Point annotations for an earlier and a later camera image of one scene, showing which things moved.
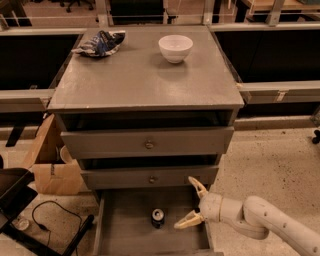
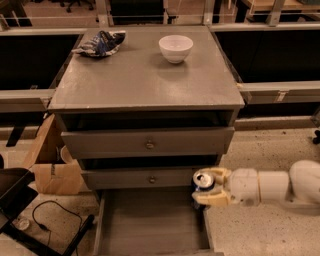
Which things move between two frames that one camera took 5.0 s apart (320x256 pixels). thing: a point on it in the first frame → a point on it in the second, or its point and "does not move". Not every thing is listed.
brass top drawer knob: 149,145 does not move
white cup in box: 65,156 does not move
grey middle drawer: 148,177 does not move
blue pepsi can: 158,218 → 202,180
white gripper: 210,207 → 244,185
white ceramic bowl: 176,47 does not move
